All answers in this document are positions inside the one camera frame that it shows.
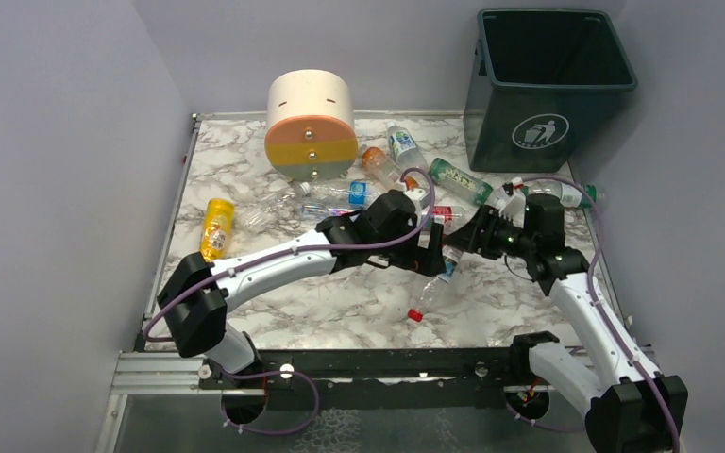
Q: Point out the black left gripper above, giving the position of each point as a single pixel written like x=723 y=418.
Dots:
x=429 y=251

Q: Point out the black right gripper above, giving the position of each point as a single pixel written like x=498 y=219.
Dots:
x=487 y=230

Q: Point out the red label water bottle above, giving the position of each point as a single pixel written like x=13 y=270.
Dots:
x=449 y=216

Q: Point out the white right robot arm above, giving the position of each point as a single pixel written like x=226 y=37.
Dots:
x=627 y=404

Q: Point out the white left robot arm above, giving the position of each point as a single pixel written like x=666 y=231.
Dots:
x=199 y=295

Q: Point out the dark green trash bin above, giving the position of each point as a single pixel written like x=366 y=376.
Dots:
x=543 y=82

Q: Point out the green tea bottle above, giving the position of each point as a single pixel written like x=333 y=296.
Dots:
x=469 y=188

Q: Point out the clear bottle blue label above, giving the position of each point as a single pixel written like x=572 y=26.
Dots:
x=346 y=193

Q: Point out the clear bottle green-white label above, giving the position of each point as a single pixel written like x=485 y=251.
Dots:
x=404 y=149

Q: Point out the orange juice bottle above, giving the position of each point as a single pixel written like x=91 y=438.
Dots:
x=381 y=167

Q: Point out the clear bottle purple label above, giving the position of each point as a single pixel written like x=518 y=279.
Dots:
x=318 y=212

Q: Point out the clear bottle green cap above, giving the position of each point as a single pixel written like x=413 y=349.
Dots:
x=569 y=196

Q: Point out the crushed clear bottle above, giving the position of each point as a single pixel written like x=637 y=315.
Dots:
x=269 y=209

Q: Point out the round pastel drawer cabinet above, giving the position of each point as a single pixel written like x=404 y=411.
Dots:
x=310 y=133

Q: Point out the yellow drink bottle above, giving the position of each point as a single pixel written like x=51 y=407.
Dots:
x=216 y=228

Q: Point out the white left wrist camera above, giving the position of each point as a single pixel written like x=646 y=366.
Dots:
x=420 y=199

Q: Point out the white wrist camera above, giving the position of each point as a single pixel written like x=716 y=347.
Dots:
x=513 y=201
x=420 y=199

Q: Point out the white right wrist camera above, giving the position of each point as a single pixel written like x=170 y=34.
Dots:
x=513 y=201

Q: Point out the black front mounting rail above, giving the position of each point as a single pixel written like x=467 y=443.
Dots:
x=372 y=379

